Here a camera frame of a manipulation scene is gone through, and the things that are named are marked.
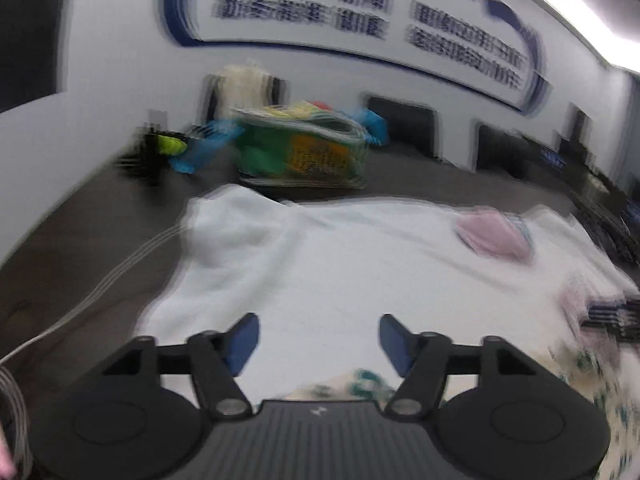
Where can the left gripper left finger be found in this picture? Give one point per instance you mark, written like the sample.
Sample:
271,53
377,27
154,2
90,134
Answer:
216,360

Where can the white terry towel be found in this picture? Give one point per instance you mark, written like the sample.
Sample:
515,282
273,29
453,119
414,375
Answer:
320,276

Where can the pink garment blue trim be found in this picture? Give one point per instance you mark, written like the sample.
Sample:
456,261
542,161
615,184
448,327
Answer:
491,233

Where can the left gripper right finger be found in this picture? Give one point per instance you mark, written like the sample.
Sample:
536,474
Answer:
420,360

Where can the pink floral garment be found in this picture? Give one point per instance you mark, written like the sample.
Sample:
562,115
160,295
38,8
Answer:
574,299

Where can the green zipper bag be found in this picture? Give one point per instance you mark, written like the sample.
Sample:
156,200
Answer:
298,146

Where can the black office chair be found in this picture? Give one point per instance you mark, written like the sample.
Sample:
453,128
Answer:
412,128
500,152

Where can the black wall screen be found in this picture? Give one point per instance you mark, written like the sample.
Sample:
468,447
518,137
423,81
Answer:
32,50

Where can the cream cloth on chair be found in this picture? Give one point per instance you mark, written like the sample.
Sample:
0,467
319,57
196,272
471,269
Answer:
242,87

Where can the yellow-green object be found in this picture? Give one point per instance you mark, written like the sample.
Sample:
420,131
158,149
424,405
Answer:
171,144

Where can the black walkie-talkie charger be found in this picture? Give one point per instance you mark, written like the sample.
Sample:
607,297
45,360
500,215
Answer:
143,161

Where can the cream green-flower garment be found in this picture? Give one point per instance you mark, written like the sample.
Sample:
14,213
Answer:
504,415

